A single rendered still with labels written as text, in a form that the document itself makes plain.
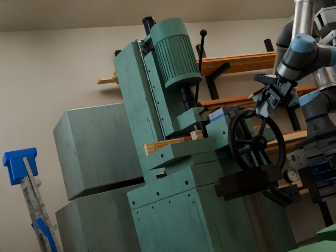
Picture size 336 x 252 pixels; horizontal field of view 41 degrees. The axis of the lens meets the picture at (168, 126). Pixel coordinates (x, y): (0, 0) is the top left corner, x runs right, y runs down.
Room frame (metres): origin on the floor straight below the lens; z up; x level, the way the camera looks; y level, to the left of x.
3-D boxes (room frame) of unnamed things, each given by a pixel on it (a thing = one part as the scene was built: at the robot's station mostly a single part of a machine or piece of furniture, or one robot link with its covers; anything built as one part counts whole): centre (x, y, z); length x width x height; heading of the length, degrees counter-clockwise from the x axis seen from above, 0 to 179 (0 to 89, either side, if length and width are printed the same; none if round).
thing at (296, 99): (2.57, -0.73, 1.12); 0.11 x 0.08 x 0.11; 117
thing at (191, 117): (2.04, -0.12, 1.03); 0.14 x 0.07 x 0.09; 35
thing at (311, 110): (2.29, -0.76, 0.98); 0.13 x 0.12 x 0.14; 117
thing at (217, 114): (1.87, -0.26, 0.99); 0.13 x 0.11 x 0.06; 125
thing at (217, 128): (1.87, -0.25, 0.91); 0.15 x 0.14 x 0.09; 125
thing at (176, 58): (2.02, -0.13, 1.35); 0.18 x 0.18 x 0.31
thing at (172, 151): (1.94, -0.20, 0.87); 0.61 x 0.30 x 0.06; 125
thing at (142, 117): (2.26, 0.04, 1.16); 0.22 x 0.22 x 0.72; 35
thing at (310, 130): (2.29, -0.75, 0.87); 0.15 x 0.15 x 0.10
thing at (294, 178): (2.00, -0.46, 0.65); 0.06 x 0.04 x 0.08; 125
